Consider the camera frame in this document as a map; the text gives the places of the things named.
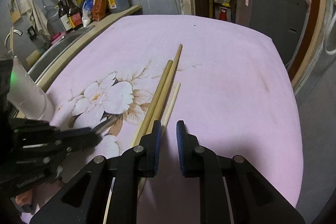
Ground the dark wine bottle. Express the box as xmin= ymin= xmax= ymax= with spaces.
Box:
xmin=57 ymin=0 xmax=73 ymax=33

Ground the dark soy sauce bottle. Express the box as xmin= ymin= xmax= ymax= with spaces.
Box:
xmin=65 ymin=0 xmax=83 ymax=30

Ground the pale thin chopstick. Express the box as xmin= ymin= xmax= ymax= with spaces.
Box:
xmin=162 ymin=83 xmax=181 ymax=135

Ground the silver metal spoon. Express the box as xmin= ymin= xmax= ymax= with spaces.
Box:
xmin=91 ymin=117 xmax=118 ymax=135

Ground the white hose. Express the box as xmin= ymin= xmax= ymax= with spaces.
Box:
xmin=324 ymin=0 xmax=336 ymax=55

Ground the long brown chopstick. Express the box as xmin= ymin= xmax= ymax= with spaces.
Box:
xmin=146 ymin=44 xmax=183 ymax=134

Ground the orange spice packet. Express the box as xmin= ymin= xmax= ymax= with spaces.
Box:
xmin=92 ymin=0 xmax=107 ymax=22

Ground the white plastic packet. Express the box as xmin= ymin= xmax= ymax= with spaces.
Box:
xmin=82 ymin=0 xmax=93 ymax=27

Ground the white plastic utensil basket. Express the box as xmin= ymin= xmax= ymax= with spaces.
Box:
xmin=7 ymin=56 xmax=55 ymax=122

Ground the chrome sink faucet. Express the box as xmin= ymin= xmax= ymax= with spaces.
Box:
xmin=4 ymin=29 xmax=24 ymax=44

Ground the pink floral table cloth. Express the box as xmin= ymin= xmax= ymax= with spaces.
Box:
xmin=38 ymin=15 xmax=303 ymax=223

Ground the dark grey cabinet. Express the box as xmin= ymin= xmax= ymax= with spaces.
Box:
xmin=235 ymin=0 xmax=307 ymax=65

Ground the person's left hand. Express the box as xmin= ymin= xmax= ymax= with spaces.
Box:
xmin=14 ymin=180 xmax=64 ymax=213

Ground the stainless steel sink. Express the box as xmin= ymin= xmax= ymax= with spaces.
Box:
xmin=29 ymin=25 xmax=94 ymax=83

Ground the pink soap dish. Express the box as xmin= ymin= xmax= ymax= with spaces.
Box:
xmin=50 ymin=32 xmax=66 ymax=45

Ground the beige sponge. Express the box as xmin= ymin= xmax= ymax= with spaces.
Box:
xmin=26 ymin=50 xmax=41 ymax=69

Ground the hanging beige dishcloth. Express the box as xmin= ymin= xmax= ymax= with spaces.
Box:
xmin=20 ymin=0 xmax=51 ymax=39

